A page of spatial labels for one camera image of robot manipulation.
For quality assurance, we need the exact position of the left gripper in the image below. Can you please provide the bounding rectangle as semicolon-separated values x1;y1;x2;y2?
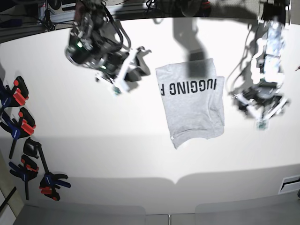
233;84;290;120

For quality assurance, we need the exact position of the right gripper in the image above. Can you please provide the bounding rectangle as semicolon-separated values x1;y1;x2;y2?
93;46;150;83

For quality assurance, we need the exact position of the light grey T-shirt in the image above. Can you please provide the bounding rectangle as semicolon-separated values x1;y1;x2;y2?
156;58;225;148

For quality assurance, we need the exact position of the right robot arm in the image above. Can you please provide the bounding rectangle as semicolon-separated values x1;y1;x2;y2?
65;0;149;83

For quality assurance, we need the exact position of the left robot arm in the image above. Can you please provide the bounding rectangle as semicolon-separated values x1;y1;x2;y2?
233;0;291;122

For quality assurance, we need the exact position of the top blue orange clamp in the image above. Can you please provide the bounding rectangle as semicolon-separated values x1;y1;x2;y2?
0;76;29;108

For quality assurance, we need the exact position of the blue orange clamp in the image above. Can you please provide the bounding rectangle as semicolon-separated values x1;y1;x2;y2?
8;154;39;200
0;107;36;159
0;76;29;108

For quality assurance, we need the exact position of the long bar blue clamp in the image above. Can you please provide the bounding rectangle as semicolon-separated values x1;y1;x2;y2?
23;137;71;201

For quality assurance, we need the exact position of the black flat bar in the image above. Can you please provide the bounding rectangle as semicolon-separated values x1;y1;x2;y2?
0;187;17;212

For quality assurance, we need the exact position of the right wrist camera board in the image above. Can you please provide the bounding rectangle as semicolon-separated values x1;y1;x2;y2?
112;86;122;96

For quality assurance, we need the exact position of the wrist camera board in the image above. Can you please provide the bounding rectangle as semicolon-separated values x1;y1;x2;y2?
255;119;269;131
112;86;122;96

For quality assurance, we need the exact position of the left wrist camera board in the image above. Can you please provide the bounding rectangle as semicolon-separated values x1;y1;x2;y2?
255;119;269;131

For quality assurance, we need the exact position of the white slotted bracket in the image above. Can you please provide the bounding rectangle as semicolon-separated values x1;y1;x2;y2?
278;175;300;195

